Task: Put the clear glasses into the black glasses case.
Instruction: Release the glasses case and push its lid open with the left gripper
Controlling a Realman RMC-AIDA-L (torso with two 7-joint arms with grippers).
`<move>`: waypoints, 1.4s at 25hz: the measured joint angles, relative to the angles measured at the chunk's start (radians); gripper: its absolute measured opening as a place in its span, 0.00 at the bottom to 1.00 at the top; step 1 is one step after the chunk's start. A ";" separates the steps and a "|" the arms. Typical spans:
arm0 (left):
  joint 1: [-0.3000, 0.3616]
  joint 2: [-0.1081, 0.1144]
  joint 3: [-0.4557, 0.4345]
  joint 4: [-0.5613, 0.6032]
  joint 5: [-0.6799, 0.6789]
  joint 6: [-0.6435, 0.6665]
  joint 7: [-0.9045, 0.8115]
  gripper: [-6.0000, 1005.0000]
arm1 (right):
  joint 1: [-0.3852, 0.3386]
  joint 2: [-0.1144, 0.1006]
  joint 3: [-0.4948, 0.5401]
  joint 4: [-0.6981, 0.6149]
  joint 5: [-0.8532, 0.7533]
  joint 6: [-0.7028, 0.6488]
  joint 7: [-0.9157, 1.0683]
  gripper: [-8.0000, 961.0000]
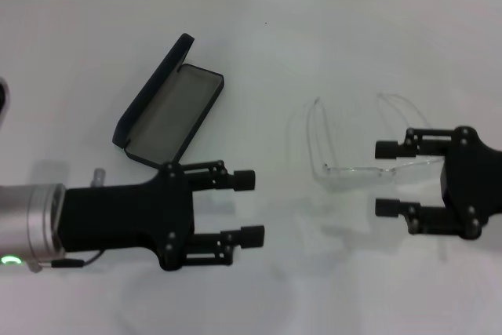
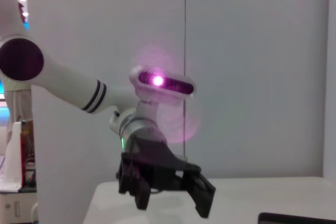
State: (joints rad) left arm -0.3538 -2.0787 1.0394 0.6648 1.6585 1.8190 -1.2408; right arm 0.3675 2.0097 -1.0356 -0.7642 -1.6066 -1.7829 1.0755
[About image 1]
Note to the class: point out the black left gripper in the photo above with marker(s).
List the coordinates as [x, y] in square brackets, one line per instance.
[117, 217]

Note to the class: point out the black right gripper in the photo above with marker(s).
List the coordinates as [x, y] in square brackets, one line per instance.
[474, 182]

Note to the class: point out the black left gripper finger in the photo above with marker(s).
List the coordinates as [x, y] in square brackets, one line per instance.
[243, 180]
[251, 235]

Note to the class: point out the clear white glasses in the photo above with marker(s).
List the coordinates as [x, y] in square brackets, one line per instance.
[353, 172]

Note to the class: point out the black glasses case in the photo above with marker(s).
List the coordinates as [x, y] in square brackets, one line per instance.
[168, 115]

